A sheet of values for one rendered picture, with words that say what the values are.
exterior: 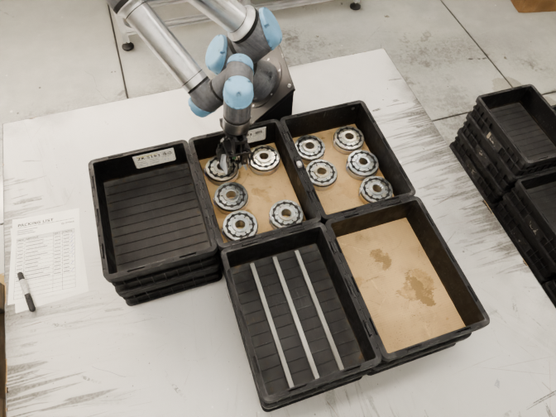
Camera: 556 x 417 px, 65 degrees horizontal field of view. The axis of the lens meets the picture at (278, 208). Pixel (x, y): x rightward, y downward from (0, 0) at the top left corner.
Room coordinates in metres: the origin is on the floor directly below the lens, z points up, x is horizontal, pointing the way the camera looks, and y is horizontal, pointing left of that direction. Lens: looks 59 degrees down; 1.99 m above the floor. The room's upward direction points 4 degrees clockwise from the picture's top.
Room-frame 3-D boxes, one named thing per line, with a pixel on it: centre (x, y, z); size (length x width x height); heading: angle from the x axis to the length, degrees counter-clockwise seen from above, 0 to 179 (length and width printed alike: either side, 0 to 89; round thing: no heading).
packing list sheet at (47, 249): (0.54, 0.72, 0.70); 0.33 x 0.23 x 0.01; 22
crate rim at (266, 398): (0.37, -0.06, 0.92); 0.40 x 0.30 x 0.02; 22
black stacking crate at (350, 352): (0.37, -0.06, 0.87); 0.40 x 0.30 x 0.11; 22
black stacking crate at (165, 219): (0.63, 0.36, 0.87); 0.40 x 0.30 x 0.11; 22
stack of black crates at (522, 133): (1.37, -1.07, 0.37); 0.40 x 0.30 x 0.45; 22
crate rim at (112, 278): (0.63, 0.36, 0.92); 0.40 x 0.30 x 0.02; 22
